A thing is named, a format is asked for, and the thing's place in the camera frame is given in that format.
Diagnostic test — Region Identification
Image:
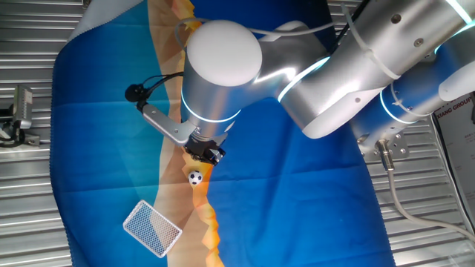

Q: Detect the blue orange printed cloth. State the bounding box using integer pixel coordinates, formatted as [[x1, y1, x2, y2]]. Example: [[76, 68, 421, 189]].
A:
[[49, 0, 396, 267]]

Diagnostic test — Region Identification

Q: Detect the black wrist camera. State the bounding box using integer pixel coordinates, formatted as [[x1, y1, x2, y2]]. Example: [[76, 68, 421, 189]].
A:
[[124, 83, 150, 109]]

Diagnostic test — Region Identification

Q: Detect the white printed poster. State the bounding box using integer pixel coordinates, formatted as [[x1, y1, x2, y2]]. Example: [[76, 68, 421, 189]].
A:
[[431, 91, 475, 225]]

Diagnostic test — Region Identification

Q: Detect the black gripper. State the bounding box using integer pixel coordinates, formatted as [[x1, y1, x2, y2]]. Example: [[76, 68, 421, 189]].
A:
[[183, 133, 229, 167]]

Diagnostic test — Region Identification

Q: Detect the small black white soccer ball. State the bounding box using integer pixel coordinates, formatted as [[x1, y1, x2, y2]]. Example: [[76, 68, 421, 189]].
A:
[[187, 169, 204, 187]]

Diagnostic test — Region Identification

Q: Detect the white zip tie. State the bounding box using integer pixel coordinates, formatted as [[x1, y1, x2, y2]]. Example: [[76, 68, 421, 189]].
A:
[[388, 82, 432, 120], [340, 2, 402, 82]]

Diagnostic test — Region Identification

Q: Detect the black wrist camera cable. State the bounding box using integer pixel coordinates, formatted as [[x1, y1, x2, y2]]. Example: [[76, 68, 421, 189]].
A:
[[142, 70, 186, 98]]

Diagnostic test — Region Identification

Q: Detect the white mesh toy goal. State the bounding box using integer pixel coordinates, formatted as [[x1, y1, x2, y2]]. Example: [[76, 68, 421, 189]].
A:
[[122, 199, 183, 259]]

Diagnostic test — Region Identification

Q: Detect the metal camera stand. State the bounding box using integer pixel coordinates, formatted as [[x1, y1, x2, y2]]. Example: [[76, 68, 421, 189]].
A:
[[0, 107, 42, 149]]

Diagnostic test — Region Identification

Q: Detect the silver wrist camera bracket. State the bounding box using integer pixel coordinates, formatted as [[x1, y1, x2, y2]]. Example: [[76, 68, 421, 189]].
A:
[[140, 102, 198, 148]]

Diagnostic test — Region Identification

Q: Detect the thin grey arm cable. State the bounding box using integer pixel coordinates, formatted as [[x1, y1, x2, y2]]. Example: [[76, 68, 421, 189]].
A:
[[174, 17, 335, 52]]

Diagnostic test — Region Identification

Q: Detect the silver exterior camera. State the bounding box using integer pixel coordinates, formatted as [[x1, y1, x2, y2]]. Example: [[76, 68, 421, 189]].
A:
[[12, 85, 34, 131]]

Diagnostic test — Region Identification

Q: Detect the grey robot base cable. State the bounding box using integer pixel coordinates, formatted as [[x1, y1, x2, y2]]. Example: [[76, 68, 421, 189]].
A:
[[374, 139, 475, 244]]

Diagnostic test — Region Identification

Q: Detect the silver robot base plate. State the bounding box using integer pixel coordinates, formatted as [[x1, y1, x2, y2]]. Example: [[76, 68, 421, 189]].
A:
[[355, 128, 411, 163]]

